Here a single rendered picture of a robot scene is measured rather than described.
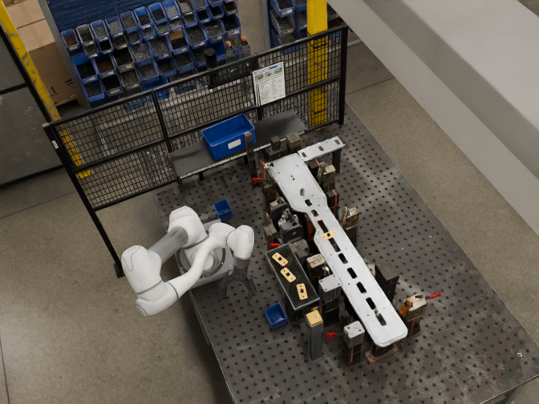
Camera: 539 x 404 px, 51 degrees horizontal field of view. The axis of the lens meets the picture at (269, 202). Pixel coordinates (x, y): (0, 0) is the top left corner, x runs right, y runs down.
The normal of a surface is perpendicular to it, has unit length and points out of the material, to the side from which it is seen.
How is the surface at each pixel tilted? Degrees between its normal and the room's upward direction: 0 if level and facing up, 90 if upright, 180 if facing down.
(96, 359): 0
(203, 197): 0
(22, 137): 95
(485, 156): 90
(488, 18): 0
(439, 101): 90
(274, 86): 90
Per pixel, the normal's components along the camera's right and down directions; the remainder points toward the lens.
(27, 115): 0.40, 0.72
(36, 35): -0.07, -0.61
